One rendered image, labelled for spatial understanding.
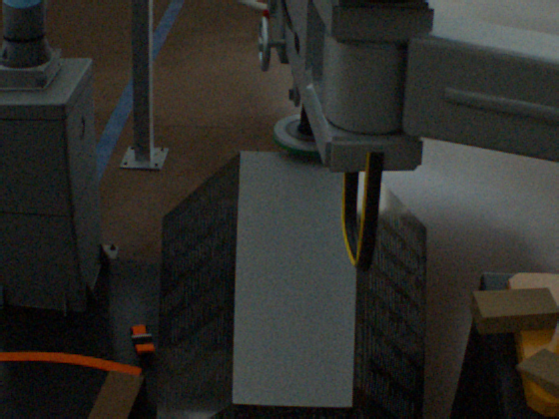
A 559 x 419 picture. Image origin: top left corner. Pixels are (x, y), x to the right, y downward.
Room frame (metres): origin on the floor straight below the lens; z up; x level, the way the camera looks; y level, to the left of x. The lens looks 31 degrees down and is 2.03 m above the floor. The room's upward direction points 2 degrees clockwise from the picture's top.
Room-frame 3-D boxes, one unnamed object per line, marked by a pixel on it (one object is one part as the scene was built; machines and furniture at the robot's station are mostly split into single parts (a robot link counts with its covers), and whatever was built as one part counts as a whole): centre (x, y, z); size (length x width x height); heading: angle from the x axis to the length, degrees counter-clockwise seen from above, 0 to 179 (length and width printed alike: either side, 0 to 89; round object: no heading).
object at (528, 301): (1.59, -0.55, 0.81); 0.20 x 0.10 x 0.05; 95
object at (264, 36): (2.21, 0.03, 1.18); 0.15 x 0.10 x 0.15; 8
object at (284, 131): (2.34, -0.08, 0.85); 0.21 x 0.21 x 0.01
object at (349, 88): (1.69, -0.17, 1.32); 0.19 x 0.19 x 0.20
